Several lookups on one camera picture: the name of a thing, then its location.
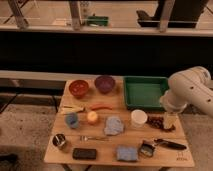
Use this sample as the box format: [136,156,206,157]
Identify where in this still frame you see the metal cup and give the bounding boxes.
[52,134,67,150]

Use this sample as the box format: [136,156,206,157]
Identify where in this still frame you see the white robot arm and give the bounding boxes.
[159,66,213,129]

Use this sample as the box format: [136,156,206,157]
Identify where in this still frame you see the brown dried food pile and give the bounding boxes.
[146,116,176,132]

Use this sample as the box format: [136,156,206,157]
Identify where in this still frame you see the white cup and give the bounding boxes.
[131,109,148,128]

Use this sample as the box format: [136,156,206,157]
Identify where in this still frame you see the green plastic tray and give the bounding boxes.
[123,76,169,111]

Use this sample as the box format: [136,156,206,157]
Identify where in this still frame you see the blue crumpled cloth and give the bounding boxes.
[104,116,124,136]

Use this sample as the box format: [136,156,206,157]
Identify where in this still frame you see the blue sponge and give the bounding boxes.
[116,146,138,162]

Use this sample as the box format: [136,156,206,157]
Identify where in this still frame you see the purple bowl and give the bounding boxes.
[94,75,115,94]

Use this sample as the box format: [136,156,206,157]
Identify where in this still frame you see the wooden table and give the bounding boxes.
[44,80,194,168]

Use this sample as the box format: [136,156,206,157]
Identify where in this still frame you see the yellow round fruit toy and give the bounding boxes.
[87,111,99,124]

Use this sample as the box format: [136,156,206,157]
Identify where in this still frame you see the metal fork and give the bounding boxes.
[80,135,109,141]

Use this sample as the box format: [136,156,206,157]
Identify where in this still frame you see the red bowl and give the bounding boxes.
[69,80,89,98]

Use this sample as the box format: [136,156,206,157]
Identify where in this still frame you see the blue cup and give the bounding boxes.
[65,113,78,129]

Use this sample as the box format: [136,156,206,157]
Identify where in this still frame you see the black rectangular block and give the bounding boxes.
[72,148,97,160]

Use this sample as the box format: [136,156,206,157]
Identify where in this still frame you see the dark object on shelf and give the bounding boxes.
[136,10,160,27]

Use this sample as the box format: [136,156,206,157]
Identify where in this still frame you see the yellow banana toy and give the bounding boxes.
[60,107,85,114]

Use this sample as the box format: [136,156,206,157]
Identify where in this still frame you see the green box on shelf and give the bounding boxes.
[86,16,109,26]

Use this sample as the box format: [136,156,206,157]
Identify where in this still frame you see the black handled knife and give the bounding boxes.
[154,139,187,150]

